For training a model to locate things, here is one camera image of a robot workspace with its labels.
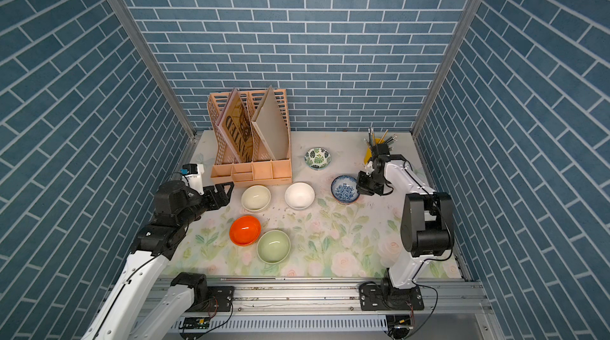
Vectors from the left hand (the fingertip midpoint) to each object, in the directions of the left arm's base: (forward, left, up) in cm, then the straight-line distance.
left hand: (230, 185), depth 75 cm
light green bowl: (-12, -12, -22) cm, 28 cm away
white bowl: (+8, -21, -21) cm, 31 cm away
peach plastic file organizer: (+19, -6, -16) cm, 25 cm away
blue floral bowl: (+10, -39, -18) cm, 44 cm away
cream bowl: (+7, -3, -20) cm, 21 cm away
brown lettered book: (+28, +5, 0) cm, 29 cm away
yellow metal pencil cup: (+31, -53, -20) cm, 64 cm away
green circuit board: (-34, +9, -26) cm, 43 cm away
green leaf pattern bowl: (+28, -29, -20) cm, 45 cm away
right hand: (+8, -45, -15) cm, 48 cm away
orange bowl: (-6, -1, -20) cm, 22 cm away
